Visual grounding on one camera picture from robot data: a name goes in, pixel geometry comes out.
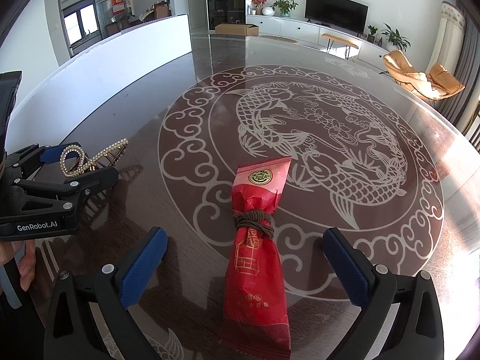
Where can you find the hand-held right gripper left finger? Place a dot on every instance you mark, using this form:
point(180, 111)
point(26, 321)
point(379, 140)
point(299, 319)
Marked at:
point(144, 266)

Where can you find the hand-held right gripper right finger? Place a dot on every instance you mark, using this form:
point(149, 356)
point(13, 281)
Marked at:
point(347, 266)

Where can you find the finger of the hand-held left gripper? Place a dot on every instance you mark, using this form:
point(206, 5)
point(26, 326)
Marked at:
point(50, 153)
point(93, 180)

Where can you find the pearl hair claw clip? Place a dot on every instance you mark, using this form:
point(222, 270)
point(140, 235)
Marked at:
point(108, 155)

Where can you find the red snack packet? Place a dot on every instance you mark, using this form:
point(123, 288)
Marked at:
point(255, 288)

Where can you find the white cardboard box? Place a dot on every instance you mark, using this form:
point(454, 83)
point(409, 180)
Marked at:
point(112, 67)

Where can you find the brown patterned glass desktop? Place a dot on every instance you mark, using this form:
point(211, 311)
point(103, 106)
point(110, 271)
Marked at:
point(412, 232)

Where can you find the person's left hand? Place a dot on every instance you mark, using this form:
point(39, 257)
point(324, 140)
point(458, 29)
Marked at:
point(27, 266)

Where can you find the glass sliding door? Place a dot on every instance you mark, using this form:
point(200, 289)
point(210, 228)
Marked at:
point(86, 18)

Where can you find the red paper window hanging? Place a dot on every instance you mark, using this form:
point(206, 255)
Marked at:
point(118, 3)

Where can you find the dining chair with beige back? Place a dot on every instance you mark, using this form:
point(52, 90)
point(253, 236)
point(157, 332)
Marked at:
point(161, 10)

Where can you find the slatted wooden chair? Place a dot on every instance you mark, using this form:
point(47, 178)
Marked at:
point(474, 129)

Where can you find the orange rocking lounge chair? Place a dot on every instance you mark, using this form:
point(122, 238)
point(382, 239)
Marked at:
point(405, 69)

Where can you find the brown cardboard box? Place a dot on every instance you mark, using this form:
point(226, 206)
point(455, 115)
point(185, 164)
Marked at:
point(236, 30)

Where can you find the tall black glass cabinet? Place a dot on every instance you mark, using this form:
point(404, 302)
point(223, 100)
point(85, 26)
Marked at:
point(225, 0)

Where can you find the wooden bench with metal legs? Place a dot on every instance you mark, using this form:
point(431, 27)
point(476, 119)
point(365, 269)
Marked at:
point(339, 39)

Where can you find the grey curtain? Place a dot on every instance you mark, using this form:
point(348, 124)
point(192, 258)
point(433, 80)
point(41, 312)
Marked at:
point(470, 75)

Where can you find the beige oval floor cushion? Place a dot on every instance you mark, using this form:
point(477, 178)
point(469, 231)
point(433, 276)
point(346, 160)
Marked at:
point(279, 39)

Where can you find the small potted plant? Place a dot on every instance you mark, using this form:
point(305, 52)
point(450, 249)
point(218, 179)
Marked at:
point(372, 33)

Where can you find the large leafy potted plant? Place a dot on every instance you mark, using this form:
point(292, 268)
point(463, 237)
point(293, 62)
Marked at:
point(395, 37)

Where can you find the vase with red flowers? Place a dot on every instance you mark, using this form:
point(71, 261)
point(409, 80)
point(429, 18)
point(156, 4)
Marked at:
point(258, 3)

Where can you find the white round vase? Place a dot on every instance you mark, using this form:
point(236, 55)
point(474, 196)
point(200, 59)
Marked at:
point(268, 11)

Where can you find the white low cabinet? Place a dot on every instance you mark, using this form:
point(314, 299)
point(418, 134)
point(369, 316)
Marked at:
point(300, 26)

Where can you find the beige lace curtain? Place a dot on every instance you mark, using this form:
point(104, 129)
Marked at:
point(450, 37)

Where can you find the black flat television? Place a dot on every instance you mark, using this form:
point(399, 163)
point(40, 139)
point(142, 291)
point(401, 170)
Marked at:
point(335, 11)

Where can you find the green plant in teal pot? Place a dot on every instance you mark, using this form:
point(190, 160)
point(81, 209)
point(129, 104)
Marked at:
point(285, 5)

